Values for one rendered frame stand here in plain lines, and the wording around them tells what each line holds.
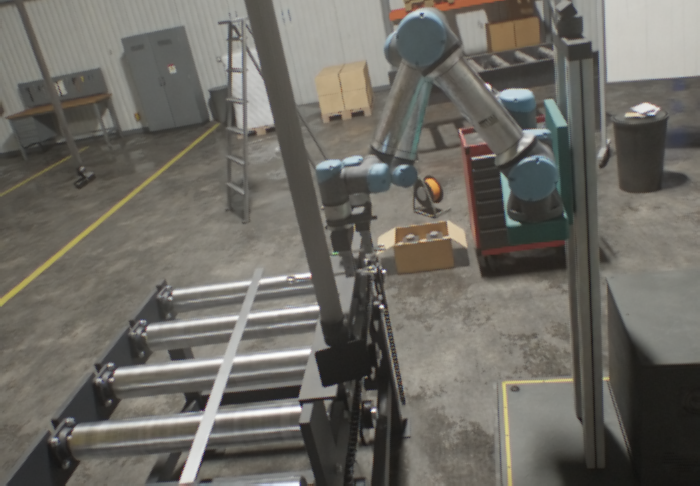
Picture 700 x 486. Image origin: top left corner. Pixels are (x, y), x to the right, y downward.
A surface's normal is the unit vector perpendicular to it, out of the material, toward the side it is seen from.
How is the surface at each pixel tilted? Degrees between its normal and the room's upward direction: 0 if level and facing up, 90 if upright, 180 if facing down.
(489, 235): 90
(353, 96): 90
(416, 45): 83
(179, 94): 90
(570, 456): 0
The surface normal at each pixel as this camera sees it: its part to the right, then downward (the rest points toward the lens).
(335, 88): -0.07, 0.40
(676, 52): -0.47, 0.42
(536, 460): -0.18, -0.91
